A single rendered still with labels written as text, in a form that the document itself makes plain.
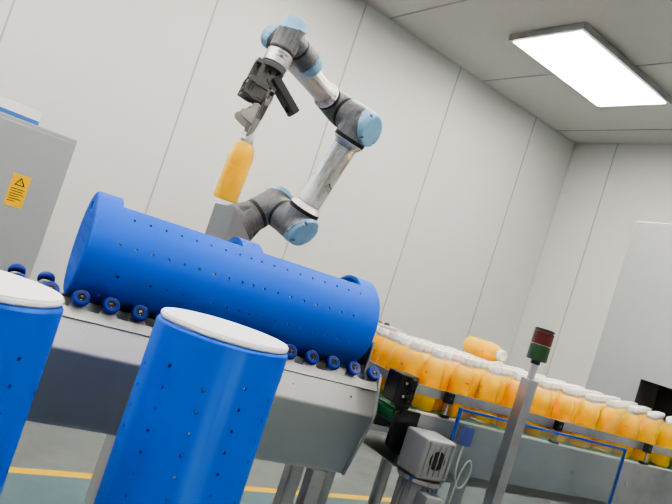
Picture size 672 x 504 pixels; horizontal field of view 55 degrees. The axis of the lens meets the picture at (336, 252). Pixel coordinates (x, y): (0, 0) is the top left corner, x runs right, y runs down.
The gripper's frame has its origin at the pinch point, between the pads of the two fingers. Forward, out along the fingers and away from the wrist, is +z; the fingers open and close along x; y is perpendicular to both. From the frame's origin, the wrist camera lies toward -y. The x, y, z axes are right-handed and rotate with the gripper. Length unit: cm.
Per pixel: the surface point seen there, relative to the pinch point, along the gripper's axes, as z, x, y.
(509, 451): 49, 20, -109
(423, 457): 61, 19, -81
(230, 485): 76, 53, -17
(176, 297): 48.6, 2.3, -1.5
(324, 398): 58, -1, -55
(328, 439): 69, -5, -64
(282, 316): 41, 1, -31
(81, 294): 57, 1, 20
